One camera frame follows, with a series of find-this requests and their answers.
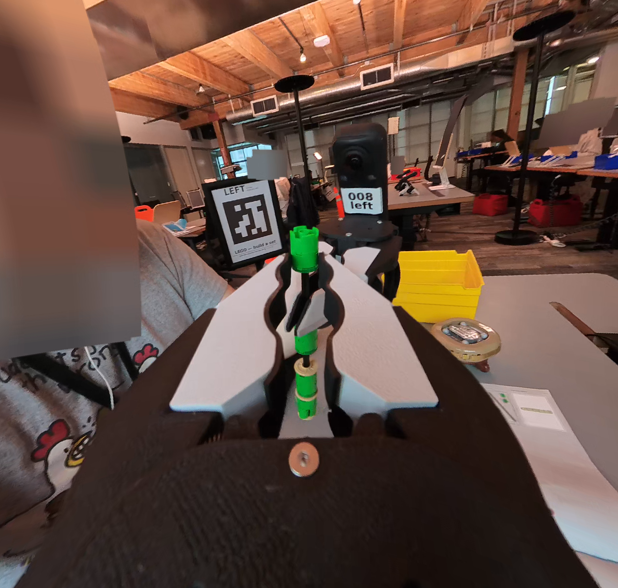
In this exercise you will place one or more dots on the building instruction booklet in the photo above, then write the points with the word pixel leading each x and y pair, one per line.
pixel 555 443

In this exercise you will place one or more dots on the large green cylinder brick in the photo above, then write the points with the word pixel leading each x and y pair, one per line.
pixel 304 250

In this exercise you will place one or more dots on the blue plastic bin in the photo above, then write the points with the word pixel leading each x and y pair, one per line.
pixel 607 161

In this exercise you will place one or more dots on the framed marker sign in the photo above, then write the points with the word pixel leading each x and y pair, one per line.
pixel 246 221

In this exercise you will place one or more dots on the round tan toy pot base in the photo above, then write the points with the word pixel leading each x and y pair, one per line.
pixel 466 339

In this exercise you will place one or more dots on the black floor lamp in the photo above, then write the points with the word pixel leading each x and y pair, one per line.
pixel 294 84

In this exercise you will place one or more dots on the white smoke detector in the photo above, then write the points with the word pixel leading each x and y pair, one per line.
pixel 321 41

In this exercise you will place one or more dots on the orange chair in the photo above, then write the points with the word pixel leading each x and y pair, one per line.
pixel 144 213

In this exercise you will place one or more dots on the grey background table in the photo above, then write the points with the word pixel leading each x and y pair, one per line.
pixel 434 195

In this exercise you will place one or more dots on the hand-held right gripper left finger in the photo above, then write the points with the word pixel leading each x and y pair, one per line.
pixel 227 356

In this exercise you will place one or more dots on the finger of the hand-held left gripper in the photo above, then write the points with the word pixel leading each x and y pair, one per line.
pixel 327 251
pixel 362 264

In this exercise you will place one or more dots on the red beanbag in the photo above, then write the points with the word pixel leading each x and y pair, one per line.
pixel 491 204
pixel 555 211

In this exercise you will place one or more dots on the long wooden workbench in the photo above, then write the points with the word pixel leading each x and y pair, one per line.
pixel 531 168

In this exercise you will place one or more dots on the white ceiling vent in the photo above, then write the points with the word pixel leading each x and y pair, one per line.
pixel 376 76
pixel 264 105

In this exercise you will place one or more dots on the silver ventilation duct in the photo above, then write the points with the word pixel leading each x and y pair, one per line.
pixel 425 69

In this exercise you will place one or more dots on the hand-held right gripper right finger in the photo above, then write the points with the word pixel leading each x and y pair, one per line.
pixel 381 356

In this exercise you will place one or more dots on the curved desk lamp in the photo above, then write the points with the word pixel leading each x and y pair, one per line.
pixel 451 129

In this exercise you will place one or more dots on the toy bamboo stalk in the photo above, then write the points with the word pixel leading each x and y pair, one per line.
pixel 305 385

